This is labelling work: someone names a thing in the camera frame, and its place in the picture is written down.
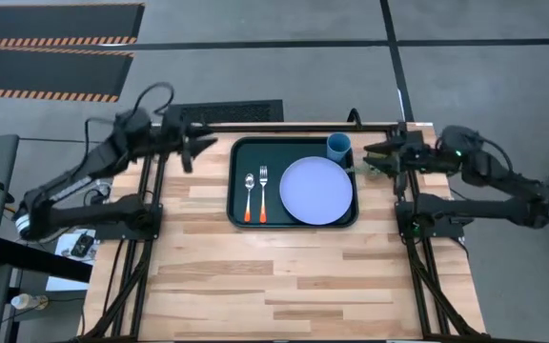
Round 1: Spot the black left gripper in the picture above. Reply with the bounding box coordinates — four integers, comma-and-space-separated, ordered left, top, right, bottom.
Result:
159, 106, 219, 175

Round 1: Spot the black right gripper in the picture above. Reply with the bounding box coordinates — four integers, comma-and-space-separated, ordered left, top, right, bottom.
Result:
362, 130, 440, 177

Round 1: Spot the blue cup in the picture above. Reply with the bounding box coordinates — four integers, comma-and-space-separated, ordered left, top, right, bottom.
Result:
326, 132, 353, 164

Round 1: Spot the orange-handled metal spoon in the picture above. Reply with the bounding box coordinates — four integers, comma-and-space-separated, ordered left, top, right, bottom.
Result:
243, 172, 256, 224

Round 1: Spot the lavender plate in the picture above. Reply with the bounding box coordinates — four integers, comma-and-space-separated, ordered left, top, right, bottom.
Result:
278, 155, 355, 227

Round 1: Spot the orange-handled metal fork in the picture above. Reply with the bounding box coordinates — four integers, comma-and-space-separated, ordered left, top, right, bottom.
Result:
258, 165, 269, 225

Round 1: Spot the dark green tray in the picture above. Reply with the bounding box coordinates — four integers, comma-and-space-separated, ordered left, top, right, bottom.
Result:
226, 136, 360, 230

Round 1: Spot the small green potted plant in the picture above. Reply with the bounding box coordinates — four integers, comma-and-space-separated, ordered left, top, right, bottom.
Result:
360, 145, 402, 181

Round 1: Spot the black floor vent grille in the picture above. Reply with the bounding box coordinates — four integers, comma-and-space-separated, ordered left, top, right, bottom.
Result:
178, 99, 285, 124

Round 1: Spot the small black handheld device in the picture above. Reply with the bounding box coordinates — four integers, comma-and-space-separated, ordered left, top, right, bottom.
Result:
71, 232, 95, 259

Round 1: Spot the black hazard-striped floor mat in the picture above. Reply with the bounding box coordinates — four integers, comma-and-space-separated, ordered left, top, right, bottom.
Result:
0, 3, 146, 48
0, 46, 135, 104

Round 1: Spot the white paper sheet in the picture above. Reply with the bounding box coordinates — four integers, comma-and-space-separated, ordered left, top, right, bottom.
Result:
45, 228, 98, 293

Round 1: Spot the black side desk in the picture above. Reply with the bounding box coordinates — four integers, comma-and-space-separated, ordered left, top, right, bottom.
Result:
0, 237, 93, 343

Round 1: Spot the white plastic bottle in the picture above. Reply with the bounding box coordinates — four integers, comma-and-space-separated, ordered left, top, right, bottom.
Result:
10, 293, 50, 311

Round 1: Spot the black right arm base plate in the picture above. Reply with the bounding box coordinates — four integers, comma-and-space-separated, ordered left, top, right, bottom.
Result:
395, 199, 474, 239

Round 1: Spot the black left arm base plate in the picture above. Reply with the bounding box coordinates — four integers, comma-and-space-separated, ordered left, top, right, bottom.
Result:
93, 209, 164, 241

